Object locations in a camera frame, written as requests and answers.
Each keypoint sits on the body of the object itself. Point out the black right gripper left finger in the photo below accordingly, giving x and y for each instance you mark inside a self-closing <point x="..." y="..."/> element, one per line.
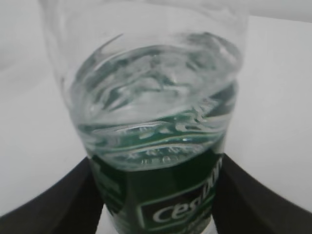
<point x="71" y="206"/>

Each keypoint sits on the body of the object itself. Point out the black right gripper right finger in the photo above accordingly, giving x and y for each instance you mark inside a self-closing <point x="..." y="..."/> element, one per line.
<point x="243" y="205"/>

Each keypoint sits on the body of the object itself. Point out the clear water bottle green label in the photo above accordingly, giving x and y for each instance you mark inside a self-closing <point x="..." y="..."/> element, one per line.
<point x="150" y="87"/>

